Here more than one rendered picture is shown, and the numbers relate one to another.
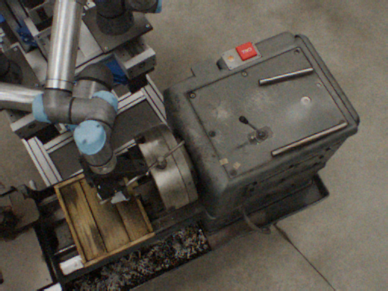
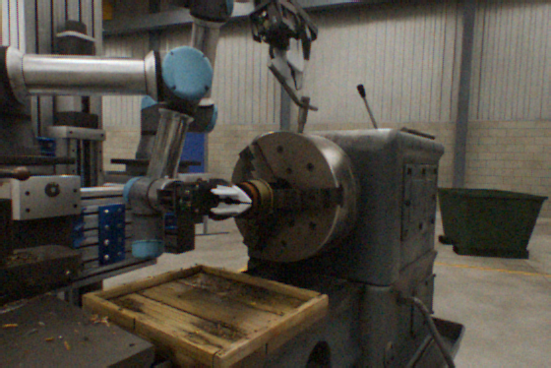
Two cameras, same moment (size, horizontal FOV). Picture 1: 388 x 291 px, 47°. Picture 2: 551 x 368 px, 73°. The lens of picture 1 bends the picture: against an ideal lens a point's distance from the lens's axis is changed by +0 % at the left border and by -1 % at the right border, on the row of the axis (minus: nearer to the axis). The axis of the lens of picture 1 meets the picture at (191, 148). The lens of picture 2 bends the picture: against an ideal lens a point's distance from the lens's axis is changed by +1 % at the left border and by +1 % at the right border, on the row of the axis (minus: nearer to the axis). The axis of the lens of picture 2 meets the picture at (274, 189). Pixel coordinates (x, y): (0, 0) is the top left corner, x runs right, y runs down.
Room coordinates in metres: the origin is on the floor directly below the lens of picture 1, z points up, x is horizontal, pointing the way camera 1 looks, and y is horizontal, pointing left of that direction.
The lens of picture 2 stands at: (-0.27, 0.60, 1.16)
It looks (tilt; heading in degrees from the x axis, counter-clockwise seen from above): 4 degrees down; 330
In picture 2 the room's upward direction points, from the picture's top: 2 degrees clockwise
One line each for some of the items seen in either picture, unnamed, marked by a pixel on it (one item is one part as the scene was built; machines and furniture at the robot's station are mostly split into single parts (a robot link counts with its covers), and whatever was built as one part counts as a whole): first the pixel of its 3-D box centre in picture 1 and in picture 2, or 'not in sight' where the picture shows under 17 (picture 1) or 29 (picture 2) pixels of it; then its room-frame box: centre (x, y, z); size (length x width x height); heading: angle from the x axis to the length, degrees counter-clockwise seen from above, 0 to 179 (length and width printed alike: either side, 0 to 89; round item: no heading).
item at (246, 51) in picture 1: (246, 51); not in sight; (0.90, -0.20, 1.26); 0.06 x 0.06 x 0.02; 24
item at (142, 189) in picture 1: (153, 198); (305, 197); (0.40, 0.14, 1.09); 0.12 x 0.11 x 0.05; 24
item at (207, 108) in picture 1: (254, 124); (350, 195); (0.69, -0.25, 1.06); 0.59 x 0.48 x 0.39; 114
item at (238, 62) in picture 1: (240, 58); not in sight; (0.89, -0.19, 1.23); 0.13 x 0.08 x 0.05; 114
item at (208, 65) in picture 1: (205, 72); not in sight; (0.83, -0.05, 1.24); 0.09 x 0.08 x 0.03; 114
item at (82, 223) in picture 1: (104, 211); (208, 304); (0.40, 0.36, 0.89); 0.36 x 0.30 x 0.04; 24
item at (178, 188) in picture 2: (95, 169); (189, 198); (0.51, 0.36, 1.08); 0.12 x 0.09 x 0.08; 24
